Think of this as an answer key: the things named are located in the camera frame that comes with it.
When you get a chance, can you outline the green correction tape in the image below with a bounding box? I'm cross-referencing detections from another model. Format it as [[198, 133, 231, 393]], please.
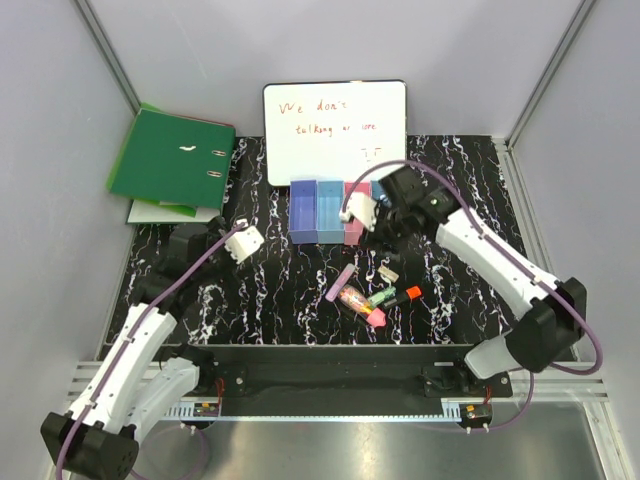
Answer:
[[367, 286, 396, 307]]

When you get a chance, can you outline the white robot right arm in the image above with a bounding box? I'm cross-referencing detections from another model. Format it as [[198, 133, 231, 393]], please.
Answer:
[[340, 161, 590, 397]]

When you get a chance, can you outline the blue plastic end bin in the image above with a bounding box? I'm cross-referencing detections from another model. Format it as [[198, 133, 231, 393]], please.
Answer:
[[371, 181, 387, 201]]

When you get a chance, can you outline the lilac eraser stick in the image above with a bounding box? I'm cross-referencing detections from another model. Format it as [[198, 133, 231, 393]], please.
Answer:
[[325, 263, 356, 302]]

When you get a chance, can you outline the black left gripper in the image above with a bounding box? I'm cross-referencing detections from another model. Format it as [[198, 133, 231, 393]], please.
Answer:
[[193, 216, 258, 291]]

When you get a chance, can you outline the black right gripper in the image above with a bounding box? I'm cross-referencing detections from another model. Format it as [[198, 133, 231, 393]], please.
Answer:
[[358, 198, 411, 264]]

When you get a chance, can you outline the white green paper folder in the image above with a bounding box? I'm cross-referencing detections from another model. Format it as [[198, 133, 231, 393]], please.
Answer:
[[127, 200, 221, 225]]

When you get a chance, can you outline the purple plastic bin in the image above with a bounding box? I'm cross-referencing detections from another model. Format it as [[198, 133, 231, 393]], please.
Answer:
[[289, 180, 318, 244]]

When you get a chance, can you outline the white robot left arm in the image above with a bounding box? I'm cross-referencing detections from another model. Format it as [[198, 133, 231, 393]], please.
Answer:
[[40, 217, 263, 479]]

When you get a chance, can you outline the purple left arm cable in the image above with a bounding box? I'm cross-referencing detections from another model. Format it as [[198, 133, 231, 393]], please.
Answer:
[[53, 219, 249, 480]]

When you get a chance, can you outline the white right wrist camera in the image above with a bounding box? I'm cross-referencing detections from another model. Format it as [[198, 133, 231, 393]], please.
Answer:
[[339, 192, 380, 232]]

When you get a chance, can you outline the white small eraser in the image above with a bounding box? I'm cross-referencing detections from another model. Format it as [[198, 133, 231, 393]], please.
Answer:
[[378, 266, 399, 283]]

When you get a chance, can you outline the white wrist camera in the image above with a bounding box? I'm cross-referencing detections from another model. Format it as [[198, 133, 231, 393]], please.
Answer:
[[224, 225, 264, 265], [339, 192, 380, 232]]

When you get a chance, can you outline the green ring binder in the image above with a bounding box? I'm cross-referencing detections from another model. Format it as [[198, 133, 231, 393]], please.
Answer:
[[106, 107, 236, 211]]

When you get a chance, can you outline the pink cartoon crayon tube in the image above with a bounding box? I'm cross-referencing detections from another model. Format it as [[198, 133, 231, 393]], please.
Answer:
[[338, 285, 386, 328]]

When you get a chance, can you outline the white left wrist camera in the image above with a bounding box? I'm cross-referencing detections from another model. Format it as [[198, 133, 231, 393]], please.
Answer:
[[224, 225, 264, 265]]

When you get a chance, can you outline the light blue plastic bin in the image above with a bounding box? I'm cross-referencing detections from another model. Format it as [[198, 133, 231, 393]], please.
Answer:
[[316, 181, 345, 245]]

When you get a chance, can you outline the black orange highlighter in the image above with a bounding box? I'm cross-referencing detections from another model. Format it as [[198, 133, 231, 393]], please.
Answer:
[[381, 286, 422, 310]]

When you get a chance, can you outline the white dry-erase board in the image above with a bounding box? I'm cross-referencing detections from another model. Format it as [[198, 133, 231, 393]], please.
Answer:
[[262, 80, 407, 187]]

